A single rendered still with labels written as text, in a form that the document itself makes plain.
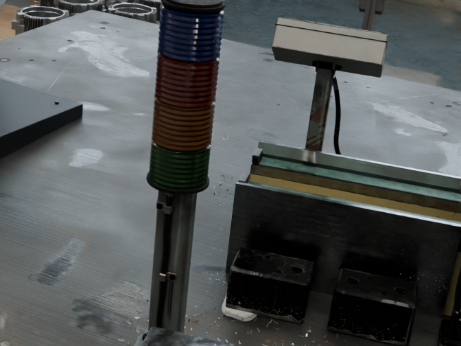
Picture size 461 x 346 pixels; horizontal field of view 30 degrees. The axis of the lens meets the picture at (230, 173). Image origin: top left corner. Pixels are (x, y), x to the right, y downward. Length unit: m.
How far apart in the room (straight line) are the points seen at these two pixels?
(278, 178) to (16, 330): 0.42
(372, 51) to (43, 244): 0.56
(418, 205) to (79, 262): 0.47
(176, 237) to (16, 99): 0.79
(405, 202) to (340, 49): 0.26
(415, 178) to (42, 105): 0.72
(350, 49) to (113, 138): 0.48
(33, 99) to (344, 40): 0.62
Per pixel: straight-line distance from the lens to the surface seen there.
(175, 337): 0.84
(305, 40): 1.32
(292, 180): 1.21
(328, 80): 1.35
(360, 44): 1.32
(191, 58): 0.80
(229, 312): 1.09
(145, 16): 3.39
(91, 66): 1.93
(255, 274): 1.06
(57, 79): 1.84
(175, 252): 0.90
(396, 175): 1.23
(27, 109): 1.58
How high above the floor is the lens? 1.40
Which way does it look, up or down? 24 degrees down
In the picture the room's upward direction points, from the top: 6 degrees clockwise
